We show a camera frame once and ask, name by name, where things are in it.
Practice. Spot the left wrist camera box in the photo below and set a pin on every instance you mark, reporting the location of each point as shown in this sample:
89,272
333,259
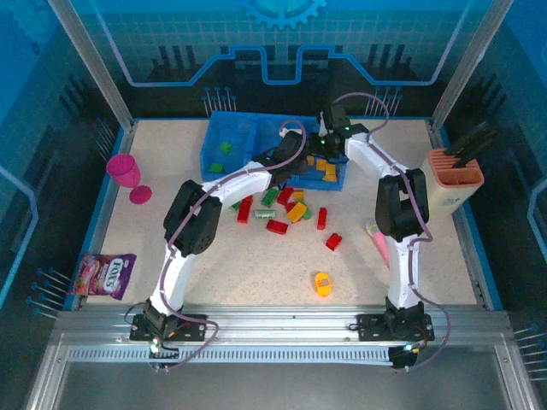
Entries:
284,133

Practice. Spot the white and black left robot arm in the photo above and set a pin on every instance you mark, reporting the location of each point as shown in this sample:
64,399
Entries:
239,184

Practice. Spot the aluminium frame post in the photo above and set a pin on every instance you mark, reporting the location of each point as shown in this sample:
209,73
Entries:
470,64
93,64

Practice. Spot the aluminium frame rail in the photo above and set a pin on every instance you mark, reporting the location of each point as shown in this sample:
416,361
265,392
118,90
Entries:
278,324

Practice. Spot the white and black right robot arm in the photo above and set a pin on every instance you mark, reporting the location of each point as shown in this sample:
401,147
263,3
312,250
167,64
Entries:
399,273

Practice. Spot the pink plastic goblet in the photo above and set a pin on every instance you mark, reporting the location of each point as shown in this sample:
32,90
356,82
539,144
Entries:
124,168

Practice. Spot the beige utensil holder salmon rim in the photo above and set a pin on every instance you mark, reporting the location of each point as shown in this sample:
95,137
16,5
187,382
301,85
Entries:
431,188

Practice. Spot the small black controller board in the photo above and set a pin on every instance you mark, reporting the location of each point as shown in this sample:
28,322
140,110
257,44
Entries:
158,348
404,356

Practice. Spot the small red lego brick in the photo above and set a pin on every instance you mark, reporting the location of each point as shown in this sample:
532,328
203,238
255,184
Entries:
290,206

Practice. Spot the orange oval toy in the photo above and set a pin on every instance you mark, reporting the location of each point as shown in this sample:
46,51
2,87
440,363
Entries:
323,284

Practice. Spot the pale green lego brick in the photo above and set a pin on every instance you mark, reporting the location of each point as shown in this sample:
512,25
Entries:
265,213

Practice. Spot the purple candy bag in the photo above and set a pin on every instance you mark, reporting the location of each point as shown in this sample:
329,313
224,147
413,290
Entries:
104,275

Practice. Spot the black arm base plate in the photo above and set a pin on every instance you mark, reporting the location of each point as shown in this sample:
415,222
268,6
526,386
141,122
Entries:
372,326
194,329

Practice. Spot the pink marker pen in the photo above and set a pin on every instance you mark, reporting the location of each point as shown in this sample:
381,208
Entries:
381,247

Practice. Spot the blue three-compartment plastic bin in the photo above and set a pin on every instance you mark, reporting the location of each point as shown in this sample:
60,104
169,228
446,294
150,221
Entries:
226,128

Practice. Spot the small green lego brick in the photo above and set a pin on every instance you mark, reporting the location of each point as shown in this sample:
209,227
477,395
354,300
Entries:
308,214

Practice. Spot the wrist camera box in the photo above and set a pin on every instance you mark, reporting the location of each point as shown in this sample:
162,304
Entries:
284,133
323,124

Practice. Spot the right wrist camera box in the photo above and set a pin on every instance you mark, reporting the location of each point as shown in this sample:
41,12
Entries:
323,124

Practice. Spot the long yellow-orange lego brick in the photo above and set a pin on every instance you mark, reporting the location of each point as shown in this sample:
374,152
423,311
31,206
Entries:
298,212

